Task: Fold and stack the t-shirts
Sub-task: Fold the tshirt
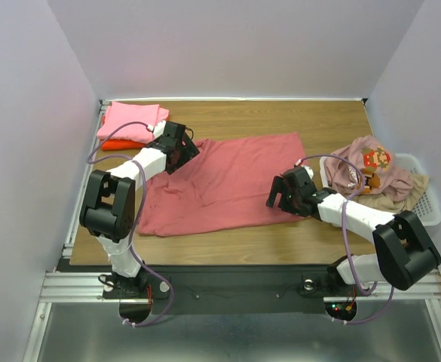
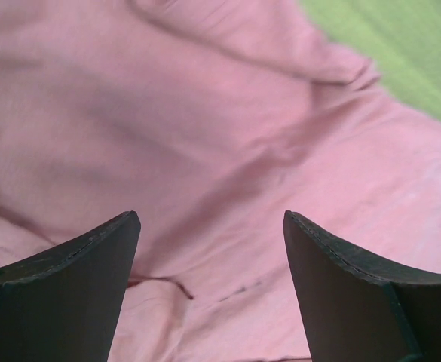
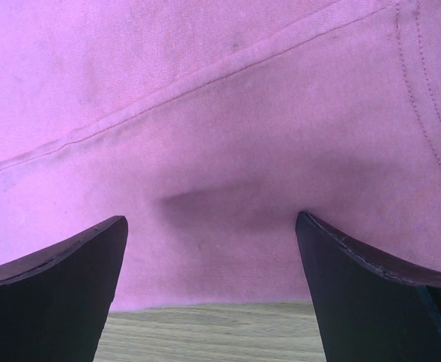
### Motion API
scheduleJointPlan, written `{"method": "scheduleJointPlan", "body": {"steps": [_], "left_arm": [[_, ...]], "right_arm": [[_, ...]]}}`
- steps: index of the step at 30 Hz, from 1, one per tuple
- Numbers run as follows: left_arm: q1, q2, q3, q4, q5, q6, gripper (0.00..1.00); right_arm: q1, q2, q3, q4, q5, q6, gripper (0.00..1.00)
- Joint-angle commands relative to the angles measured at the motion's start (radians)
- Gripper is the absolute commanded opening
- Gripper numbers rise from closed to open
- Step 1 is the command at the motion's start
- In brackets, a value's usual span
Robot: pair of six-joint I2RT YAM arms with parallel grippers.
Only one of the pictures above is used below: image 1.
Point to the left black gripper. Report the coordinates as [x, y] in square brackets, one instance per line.
[189, 152]

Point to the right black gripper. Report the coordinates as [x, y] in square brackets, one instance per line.
[280, 194]

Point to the dusty rose t shirt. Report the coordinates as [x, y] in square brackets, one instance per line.
[224, 187]

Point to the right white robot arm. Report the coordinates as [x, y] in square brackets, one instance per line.
[404, 251]

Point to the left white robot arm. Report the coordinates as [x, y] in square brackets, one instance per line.
[109, 209]

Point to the folded orange t shirt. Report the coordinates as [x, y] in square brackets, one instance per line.
[122, 144]

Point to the folded pink t shirt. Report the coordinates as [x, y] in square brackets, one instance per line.
[139, 121]

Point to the mauve pixel print t shirt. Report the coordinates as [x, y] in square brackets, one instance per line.
[363, 165]

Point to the beige t shirt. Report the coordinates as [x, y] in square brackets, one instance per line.
[384, 203]

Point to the white plastic laundry basket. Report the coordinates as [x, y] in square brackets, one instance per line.
[427, 208]

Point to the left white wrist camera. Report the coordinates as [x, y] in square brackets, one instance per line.
[157, 130]

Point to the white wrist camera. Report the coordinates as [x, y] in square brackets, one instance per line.
[157, 130]
[308, 169]

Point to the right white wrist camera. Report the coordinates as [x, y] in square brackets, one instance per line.
[308, 169]

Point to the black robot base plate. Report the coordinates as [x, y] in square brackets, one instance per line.
[227, 289]

